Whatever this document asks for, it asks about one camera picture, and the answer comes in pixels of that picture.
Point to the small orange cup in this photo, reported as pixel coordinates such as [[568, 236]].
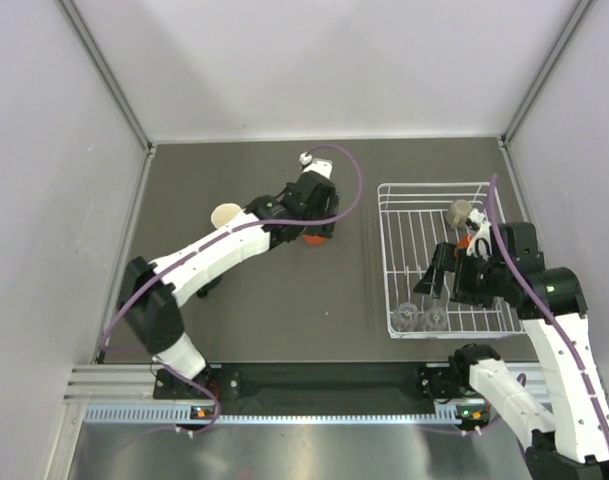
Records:
[[465, 242]]

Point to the blue mug white interior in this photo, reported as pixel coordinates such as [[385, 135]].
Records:
[[224, 213]]

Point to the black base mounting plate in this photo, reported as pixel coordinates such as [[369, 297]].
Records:
[[329, 389]]

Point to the beige ceramic cup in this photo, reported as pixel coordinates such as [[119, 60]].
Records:
[[458, 213]]

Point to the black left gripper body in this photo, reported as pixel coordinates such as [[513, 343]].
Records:
[[328, 209]]

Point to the white wire dish rack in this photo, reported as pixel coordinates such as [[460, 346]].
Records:
[[419, 248]]

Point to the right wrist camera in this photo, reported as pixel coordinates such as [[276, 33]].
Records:
[[478, 225]]

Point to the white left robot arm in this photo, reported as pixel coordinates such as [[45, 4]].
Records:
[[152, 293]]

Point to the clear glass cup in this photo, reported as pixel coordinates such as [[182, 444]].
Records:
[[434, 320], [405, 318]]

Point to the large orange mug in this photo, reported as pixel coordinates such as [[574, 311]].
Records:
[[314, 240]]

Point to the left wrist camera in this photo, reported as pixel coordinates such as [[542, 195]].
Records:
[[309, 163]]

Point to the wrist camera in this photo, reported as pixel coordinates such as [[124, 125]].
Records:
[[309, 163], [478, 225]]

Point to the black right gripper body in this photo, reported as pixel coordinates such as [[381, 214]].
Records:
[[475, 280]]

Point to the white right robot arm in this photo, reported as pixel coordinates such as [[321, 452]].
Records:
[[569, 437]]

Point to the aluminium slotted cable rail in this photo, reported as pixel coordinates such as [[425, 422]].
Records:
[[169, 413]]

